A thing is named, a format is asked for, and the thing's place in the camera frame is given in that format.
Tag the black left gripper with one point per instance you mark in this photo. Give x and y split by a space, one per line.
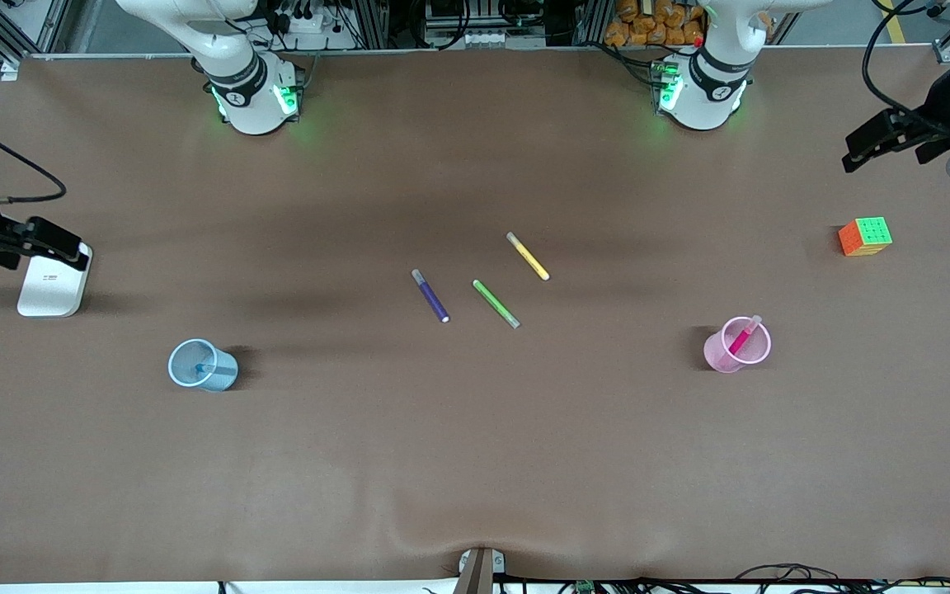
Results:
933 116

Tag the blue marker pen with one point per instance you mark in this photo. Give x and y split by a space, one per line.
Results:
203 368

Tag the pink marker pen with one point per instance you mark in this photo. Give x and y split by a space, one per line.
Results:
744 338

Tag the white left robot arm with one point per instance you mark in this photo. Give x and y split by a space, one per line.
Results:
702 107

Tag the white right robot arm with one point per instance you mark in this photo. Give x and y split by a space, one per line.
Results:
248 115

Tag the white square lamp base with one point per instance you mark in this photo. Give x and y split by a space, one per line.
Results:
50 285

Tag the multicoloured puzzle cube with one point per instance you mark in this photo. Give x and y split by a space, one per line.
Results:
864 237

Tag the light blue plastic cup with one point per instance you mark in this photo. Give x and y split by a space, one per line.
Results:
219 379

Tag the orange snack packet pile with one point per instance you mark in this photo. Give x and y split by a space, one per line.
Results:
656 21

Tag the pink plastic cup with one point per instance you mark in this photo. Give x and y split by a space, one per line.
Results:
722 356

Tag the white power strip black plugs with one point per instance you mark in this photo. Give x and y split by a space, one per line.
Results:
310 21

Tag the purple marker pen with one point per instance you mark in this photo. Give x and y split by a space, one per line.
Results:
430 295

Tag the yellow marker pen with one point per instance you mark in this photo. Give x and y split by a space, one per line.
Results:
528 256

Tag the green marker pen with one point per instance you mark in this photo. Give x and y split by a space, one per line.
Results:
496 304

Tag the grey equipment rack box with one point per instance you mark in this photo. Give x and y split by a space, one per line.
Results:
483 21

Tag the brown camera mount post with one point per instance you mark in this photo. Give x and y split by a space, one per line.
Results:
477 573

